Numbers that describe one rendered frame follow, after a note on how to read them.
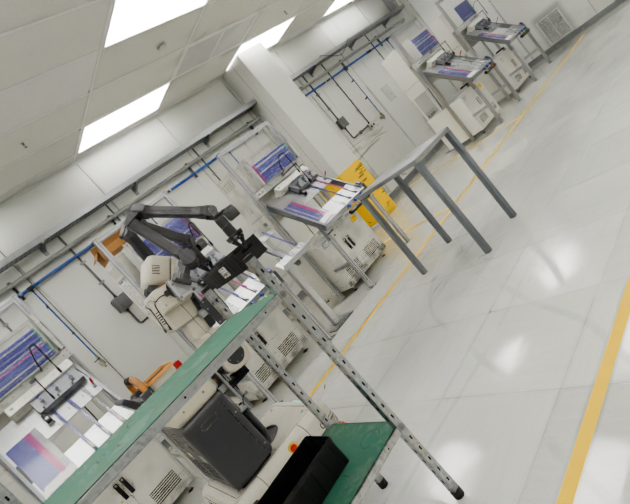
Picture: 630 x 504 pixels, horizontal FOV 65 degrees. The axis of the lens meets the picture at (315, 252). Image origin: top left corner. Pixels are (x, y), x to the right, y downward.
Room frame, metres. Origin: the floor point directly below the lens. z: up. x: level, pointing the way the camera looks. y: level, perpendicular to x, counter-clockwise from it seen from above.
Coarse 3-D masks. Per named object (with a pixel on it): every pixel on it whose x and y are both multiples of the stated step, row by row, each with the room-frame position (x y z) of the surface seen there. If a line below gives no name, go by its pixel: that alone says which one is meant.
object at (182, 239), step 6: (144, 222) 2.72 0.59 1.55; (156, 228) 2.81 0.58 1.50; (162, 228) 2.84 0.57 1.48; (162, 234) 2.84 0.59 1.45; (168, 234) 2.87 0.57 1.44; (174, 234) 2.90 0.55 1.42; (180, 234) 2.93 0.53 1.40; (186, 234) 2.96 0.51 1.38; (174, 240) 2.91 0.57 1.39; (180, 240) 2.92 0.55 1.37; (186, 240) 2.95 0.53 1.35
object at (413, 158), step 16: (448, 128) 3.36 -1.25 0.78; (432, 144) 3.24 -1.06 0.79; (400, 160) 3.70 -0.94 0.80; (416, 160) 3.13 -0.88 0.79; (464, 160) 3.37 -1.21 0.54; (384, 176) 3.58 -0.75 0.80; (400, 176) 3.93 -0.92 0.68; (432, 176) 3.15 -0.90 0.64; (480, 176) 3.35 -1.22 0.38; (368, 192) 3.61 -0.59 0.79; (496, 192) 3.34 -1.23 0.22; (368, 208) 3.71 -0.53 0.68; (448, 208) 3.16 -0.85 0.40; (512, 208) 3.36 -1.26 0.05; (384, 224) 3.70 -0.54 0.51; (432, 224) 3.93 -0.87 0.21; (464, 224) 3.15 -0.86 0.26; (400, 240) 3.71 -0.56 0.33; (448, 240) 3.91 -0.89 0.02; (480, 240) 3.13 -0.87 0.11
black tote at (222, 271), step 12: (252, 240) 2.56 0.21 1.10; (240, 252) 2.51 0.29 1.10; (252, 252) 2.54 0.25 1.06; (264, 252) 2.57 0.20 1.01; (216, 264) 3.04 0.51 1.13; (228, 264) 2.59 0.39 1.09; (240, 264) 2.49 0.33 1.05; (204, 276) 2.91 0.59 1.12; (216, 276) 2.80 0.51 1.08; (228, 276) 2.68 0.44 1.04; (216, 288) 2.91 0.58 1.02
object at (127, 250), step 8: (152, 200) 4.40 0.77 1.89; (120, 224) 4.20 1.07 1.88; (192, 224) 4.47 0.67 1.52; (112, 232) 4.13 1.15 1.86; (200, 232) 4.41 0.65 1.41; (128, 248) 4.07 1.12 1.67; (128, 256) 4.16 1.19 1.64; (136, 256) 4.07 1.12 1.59; (136, 264) 4.15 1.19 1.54; (280, 280) 4.11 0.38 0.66; (280, 400) 3.68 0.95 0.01
